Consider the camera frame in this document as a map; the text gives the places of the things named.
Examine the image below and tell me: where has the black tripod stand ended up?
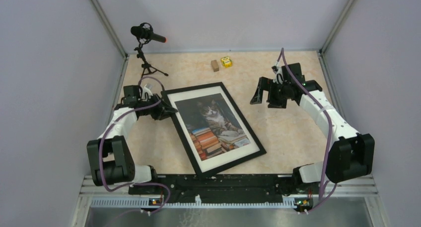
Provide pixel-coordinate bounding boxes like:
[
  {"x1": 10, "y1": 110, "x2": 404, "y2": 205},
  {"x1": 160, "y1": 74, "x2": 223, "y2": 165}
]
[{"x1": 134, "y1": 42, "x2": 169, "y2": 78}]

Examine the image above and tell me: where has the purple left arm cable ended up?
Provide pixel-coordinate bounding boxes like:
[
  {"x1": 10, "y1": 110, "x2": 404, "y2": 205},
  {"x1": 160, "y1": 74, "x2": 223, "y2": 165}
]
[{"x1": 98, "y1": 76, "x2": 172, "y2": 215}]

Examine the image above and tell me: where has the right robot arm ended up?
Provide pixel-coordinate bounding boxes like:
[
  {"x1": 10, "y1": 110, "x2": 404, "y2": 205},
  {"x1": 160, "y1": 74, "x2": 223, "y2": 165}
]
[{"x1": 250, "y1": 63, "x2": 375, "y2": 193}]

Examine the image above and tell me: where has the white photo mat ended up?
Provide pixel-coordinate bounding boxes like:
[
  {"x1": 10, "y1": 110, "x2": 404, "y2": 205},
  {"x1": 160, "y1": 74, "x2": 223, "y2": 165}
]
[{"x1": 165, "y1": 85, "x2": 261, "y2": 173}]

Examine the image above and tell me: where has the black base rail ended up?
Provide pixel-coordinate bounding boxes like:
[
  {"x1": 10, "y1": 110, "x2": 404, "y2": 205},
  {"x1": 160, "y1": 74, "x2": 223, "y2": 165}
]
[{"x1": 128, "y1": 174, "x2": 320, "y2": 204}]

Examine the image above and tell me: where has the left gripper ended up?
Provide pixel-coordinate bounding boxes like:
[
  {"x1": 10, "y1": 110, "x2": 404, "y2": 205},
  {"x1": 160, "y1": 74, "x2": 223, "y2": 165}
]
[{"x1": 140, "y1": 93, "x2": 177, "y2": 120}]

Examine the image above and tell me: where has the cat photo print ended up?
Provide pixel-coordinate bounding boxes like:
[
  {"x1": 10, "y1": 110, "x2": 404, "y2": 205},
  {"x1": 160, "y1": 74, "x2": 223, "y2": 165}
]
[{"x1": 175, "y1": 93, "x2": 251, "y2": 161}]

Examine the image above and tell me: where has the small wooden block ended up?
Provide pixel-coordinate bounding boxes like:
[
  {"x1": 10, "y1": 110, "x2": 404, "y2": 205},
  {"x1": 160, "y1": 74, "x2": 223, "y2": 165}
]
[{"x1": 210, "y1": 60, "x2": 219, "y2": 72}]

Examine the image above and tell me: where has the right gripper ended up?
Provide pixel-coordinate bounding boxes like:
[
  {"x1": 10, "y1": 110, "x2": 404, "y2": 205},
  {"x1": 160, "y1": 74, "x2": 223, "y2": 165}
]
[{"x1": 250, "y1": 76, "x2": 290, "y2": 109}]

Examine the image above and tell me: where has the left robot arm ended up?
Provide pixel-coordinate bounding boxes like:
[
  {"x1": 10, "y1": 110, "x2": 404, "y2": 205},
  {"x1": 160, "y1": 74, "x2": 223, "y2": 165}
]
[{"x1": 87, "y1": 85, "x2": 177, "y2": 194}]

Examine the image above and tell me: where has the black microphone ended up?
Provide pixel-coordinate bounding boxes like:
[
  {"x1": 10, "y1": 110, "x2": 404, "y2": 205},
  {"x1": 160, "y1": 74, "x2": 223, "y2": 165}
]
[{"x1": 130, "y1": 22, "x2": 167, "y2": 44}]

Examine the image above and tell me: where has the yellow owl toy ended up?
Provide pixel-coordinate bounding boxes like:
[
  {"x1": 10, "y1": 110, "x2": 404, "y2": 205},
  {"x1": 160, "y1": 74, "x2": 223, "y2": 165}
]
[{"x1": 220, "y1": 56, "x2": 233, "y2": 68}]

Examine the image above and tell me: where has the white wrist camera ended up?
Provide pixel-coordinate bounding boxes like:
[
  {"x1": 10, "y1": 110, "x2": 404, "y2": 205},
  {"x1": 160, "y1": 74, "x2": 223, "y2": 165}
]
[
  {"x1": 272, "y1": 66, "x2": 283, "y2": 84},
  {"x1": 141, "y1": 83, "x2": 153, "y2": 100}
]

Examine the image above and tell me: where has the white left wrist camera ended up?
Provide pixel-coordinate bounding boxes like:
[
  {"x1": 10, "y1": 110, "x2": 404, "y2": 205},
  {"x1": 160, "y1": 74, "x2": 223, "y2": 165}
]
[{"x1": 141, "y1": 83, "x2": 153, "y2": 100}]

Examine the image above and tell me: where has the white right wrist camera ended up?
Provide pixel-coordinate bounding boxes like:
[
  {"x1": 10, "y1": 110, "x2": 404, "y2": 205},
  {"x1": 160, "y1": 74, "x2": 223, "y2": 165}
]
[{"x1": 272, "y1": 66, "x2": 283, "y2": 84}]

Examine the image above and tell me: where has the black picture frame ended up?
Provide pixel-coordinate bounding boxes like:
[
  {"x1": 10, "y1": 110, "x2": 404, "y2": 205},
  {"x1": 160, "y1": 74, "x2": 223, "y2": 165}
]
[{"x1": 160, "y1": 82, "x2": 268, "y2": 178}]

